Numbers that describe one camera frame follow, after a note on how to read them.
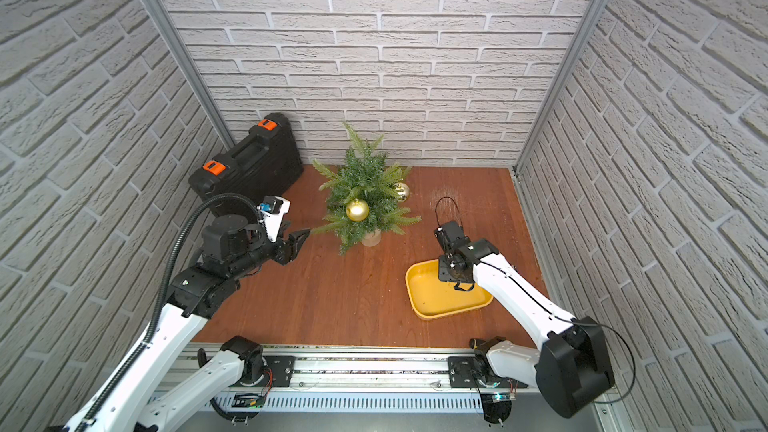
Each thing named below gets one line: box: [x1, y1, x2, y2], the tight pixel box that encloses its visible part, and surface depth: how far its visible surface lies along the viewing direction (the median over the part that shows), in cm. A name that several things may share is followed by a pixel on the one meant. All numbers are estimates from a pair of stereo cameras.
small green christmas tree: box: [312, 122, 422, 255], surface depth 78 cm
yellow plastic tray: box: [405, 259, 494, 320], surface depth 87 cm
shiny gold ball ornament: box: [346, 198, 369, 222], surface depth 71 cm
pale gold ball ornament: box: [394, 182, 410, 202], surface depth 78 cm
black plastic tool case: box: [189, 112, 303, 221], surface depth 92 cm
